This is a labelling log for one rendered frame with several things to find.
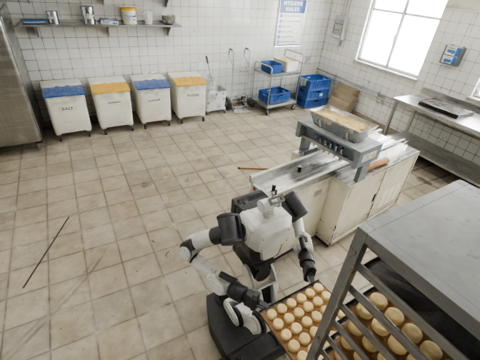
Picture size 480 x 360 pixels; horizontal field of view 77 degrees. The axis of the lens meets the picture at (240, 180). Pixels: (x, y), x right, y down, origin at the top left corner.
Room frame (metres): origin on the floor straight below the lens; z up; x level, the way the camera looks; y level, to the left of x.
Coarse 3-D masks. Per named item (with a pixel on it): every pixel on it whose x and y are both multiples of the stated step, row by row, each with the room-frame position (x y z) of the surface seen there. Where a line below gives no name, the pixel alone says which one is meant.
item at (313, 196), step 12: (300, 168) 2.35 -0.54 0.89; (264, 180) 2.18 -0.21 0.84; (276, 180) 2.19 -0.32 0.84; (288, 180) 2.21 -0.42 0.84; (300, 180) 2.23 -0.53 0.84; (324, 180) 2.28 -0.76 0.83; (300, 192) 2.08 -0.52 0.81; (312, 192) 2.19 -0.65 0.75; (324, 192) 2.31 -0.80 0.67; (312, 204) 2.22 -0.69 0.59; (312, 216) 2.25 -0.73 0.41; (312, 228) 2.29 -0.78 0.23; (288, 240) 2.07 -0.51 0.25; (288, 252) 2.14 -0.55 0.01
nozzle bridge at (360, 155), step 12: (300, 120) 2.77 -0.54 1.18; (312, 120) 2.79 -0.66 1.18; (300, 132) 2.72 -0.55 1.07; (312, 132) 2.70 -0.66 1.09; (324, 132) 2.53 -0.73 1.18; (300, 144) 2.81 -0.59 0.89; (348, 144) 2.32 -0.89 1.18; (360, 144) 2.34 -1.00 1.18; (372, 144) 2.36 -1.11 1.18; (348, 156) 2.35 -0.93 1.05; (360, 156) 2.20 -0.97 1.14; (372, 156) 2.33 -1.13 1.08; (360, 168) 2.27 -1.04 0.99; (360, 180) 2.29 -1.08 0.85
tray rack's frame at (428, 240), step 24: (432, 192) 0.73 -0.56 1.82; (456, 192) 0.74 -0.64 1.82; (384, 216) 0.60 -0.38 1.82; (408, 216) 0.61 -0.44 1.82; (432, 216) 0.62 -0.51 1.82; (456, 216) 0.63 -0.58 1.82; (384, 240) 0.52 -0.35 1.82; (408, 240) 0.52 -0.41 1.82; (432, 240) 0.53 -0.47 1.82; (456, 240) 0.54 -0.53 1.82; (408, 264) 0.45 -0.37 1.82; (432, 264) 0.45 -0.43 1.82; (456, 264) 0.46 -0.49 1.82; (432, 288) 0.40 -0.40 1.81; (456, 288) 0.40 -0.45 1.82; (456, 312) 0.35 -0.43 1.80
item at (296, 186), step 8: (392, 144) 2.99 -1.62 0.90; (336, 168) 2.39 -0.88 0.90; (344, 168) 2.47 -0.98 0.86; (312, 176) 2.21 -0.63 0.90; (320, 176) 2.24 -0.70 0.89; (328, 176) 2.32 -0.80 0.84; (296, 184) 2.07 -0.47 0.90; (304, 184) 2.12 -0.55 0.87; (280, 192) 1.94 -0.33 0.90; (288, 192) 1.99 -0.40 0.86
